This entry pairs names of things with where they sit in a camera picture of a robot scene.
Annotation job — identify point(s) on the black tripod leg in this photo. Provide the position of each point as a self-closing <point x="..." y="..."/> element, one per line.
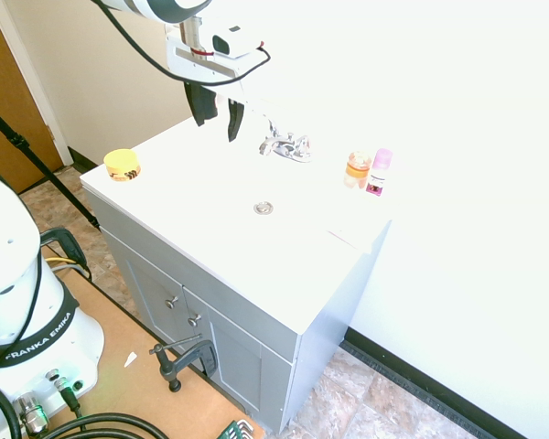
<point x="36" y="160"/>

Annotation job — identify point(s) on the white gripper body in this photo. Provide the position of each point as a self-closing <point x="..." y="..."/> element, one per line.
<point x="201" y="61"/>

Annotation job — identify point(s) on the round metal cabinet knob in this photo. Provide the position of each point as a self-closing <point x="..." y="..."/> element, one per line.
<point x="171" y="302"/>
<point x="194" y="320"/>

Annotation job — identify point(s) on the chrome sink faucet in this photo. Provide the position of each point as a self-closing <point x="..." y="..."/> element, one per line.
<point x="286" y="144"/>

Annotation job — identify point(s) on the white paper scrap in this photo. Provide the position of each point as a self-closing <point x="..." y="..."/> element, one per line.
<point x="130" y="359"/>

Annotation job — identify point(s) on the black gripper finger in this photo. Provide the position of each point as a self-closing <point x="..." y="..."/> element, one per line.
<point x="202" y="106"/>
<point x="234" y="120"/>

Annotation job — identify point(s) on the wooden base board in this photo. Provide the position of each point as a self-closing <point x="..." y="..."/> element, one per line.
<point x="137" y="366"/>

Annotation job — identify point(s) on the grey vanity cabinet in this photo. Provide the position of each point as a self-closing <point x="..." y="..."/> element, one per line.
<point x="238" y="329"/>

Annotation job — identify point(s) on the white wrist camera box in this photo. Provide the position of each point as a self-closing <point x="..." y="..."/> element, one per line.
<point x="234" y="41"/>

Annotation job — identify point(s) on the brown wooden door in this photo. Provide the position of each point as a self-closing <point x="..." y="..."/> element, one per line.
<point x="9" y="114"/>

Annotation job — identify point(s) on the chrome sink drain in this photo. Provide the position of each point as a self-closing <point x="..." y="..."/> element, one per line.
<point x="263" y="208"/>

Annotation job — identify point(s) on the yellow round jar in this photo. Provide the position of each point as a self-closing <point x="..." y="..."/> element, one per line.
<point x="121" y="165"/>

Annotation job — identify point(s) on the green hex key holder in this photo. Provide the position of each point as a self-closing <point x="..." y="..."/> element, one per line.
<point x="236" y="430"/>

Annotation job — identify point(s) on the orange soap bottle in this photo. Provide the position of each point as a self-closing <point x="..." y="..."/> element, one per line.
<point x="357" y="170"/>

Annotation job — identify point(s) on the black metal C-clamp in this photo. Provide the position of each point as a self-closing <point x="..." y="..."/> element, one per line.
<point x="183" y="361"/>

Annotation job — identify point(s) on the black wall baseboard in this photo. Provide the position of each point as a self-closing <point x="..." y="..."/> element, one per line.
<point x="430" y="388"/>

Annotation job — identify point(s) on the white sink countertop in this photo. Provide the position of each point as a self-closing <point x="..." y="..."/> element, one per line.
<point x="219" y="215"/>

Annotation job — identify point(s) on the pink capped small bottle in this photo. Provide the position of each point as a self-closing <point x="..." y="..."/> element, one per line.
<point x="379" y="174"/>

